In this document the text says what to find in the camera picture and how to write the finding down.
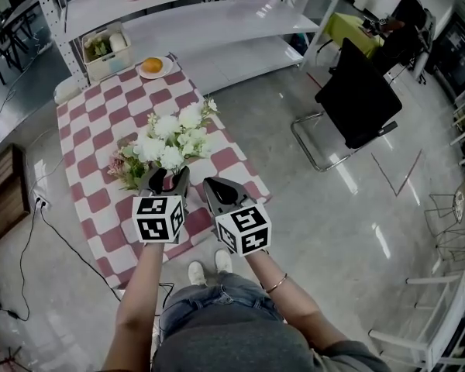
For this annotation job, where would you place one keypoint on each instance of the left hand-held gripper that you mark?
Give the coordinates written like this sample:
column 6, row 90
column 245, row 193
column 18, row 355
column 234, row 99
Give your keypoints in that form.
column 155, row 219

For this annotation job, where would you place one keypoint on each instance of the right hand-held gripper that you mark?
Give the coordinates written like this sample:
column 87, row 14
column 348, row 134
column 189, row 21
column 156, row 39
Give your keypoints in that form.
column 244, row 227

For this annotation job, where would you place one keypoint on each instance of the pink flower bouquet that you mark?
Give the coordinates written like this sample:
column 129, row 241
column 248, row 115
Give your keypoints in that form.
column 128, row 167

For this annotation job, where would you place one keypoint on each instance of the white flower bouquet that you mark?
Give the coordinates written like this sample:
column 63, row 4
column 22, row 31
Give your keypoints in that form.
column 170, row 142

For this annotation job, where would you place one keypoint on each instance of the person's right forearm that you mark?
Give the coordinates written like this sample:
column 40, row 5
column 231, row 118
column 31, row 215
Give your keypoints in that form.
column 290, row 304

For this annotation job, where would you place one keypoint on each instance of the person's left forearm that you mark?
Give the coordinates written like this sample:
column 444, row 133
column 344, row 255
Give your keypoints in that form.
column 135, row 304

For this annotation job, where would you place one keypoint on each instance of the person's right white shoe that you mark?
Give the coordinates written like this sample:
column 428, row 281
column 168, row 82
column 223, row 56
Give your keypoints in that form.
column 223, row 261

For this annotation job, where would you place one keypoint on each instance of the person's white shoe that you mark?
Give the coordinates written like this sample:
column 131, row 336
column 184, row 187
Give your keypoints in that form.
column 223, row 261
column 196, row 273

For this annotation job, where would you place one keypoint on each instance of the red white checkered tablecloth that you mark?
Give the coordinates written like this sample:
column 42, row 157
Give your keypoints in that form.
column 100, row 138

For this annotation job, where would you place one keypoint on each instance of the person's left white shoe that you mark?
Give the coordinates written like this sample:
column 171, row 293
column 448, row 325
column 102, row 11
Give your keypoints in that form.
column 196, row 273

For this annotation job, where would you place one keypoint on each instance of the person's blue jeans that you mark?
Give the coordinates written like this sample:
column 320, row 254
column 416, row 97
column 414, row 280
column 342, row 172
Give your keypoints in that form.
column 213, row 300

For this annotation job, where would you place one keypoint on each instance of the white plate under orange fruit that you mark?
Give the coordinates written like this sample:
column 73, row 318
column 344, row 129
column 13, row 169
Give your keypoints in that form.
column 167, row 70

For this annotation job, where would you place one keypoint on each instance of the orange fruit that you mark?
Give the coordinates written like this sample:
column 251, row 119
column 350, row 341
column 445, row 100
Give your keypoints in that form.
column 153, row 65

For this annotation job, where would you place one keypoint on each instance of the white power strip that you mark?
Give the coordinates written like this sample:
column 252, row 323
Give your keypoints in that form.
column 42, row 203

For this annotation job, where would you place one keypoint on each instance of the white storage basket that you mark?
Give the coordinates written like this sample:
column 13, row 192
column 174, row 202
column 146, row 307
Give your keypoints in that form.
column 108, row 62

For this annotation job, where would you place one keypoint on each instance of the white plastic bin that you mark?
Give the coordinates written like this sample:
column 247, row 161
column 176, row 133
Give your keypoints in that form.
column 66, row 90

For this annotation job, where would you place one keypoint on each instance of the person's grey shirt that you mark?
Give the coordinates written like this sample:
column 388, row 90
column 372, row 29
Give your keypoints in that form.
column 232, row 347

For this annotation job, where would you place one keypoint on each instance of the brown wooden pallet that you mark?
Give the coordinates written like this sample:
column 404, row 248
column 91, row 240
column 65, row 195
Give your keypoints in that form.
column 4, row 196

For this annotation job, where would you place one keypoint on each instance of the black cantilever office chair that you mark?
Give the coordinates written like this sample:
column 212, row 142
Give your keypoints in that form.
column 356, row 99

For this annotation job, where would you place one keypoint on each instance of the white metal shelf rack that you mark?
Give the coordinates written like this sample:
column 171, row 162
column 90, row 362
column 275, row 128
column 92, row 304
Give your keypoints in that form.
column 224, row 18

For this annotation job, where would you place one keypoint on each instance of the green cloth table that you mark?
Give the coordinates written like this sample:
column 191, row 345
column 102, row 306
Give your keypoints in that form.
column 345, row 29

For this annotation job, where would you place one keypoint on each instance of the long black table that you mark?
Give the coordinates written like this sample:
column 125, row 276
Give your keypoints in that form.
column 15, row 18

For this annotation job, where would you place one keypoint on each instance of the dark display screen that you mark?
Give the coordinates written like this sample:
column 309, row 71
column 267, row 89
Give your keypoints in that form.
column 457, row 56

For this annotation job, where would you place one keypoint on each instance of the white frame table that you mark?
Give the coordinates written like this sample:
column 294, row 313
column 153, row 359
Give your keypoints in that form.
column 449, row 324

